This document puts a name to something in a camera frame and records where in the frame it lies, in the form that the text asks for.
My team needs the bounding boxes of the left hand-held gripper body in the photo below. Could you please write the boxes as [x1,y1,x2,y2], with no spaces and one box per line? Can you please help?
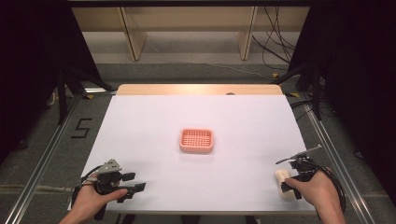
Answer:
[92,158,138,222]

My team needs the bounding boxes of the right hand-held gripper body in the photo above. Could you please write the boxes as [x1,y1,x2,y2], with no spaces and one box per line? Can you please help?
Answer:
[275,144,323,185]

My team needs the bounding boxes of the pink soap dish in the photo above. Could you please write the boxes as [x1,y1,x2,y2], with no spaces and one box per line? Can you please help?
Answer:
[178,128,215,154]

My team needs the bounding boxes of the person's right hand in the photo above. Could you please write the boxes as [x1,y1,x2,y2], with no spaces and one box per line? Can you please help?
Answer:
[284,169,336,213]

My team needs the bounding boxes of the person's left hand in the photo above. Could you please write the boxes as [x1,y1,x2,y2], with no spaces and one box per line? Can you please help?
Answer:
[70,181,129,222]

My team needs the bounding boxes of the black metal stand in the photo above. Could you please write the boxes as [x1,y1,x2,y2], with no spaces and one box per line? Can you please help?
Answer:
[274,63,324,121]
[55,63,117,126]

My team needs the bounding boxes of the white table cover sheet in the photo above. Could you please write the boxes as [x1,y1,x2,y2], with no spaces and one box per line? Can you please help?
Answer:
[67,94,318,215]

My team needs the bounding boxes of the black curtain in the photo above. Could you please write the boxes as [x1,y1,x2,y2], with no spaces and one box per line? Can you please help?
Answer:
[288,0,396,204]
[0,0,106,164]

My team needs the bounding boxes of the beige wooden desk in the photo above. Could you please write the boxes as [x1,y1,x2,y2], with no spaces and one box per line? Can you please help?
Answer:
[70,6,312,63]

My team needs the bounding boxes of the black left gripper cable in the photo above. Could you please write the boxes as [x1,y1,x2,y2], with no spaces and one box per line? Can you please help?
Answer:
[70,165,104,210]

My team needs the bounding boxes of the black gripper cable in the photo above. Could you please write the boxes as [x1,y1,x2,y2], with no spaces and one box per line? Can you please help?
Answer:
[70,165,104,210]
[306,158,347,219]

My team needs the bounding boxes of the aluminium floor rail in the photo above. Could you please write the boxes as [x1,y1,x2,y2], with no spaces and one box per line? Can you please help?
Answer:
[3,92,84,224]
[299,92,377,224]

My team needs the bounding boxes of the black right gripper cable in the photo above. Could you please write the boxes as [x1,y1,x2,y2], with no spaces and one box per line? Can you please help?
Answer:
[306,158,347,219]

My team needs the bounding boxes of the black floor cables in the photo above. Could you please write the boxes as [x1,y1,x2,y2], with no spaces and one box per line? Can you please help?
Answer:
[289,98,316,121]

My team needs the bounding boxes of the bundle of black cables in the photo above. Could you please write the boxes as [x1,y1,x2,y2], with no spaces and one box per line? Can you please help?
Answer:
[251,6,297,72]

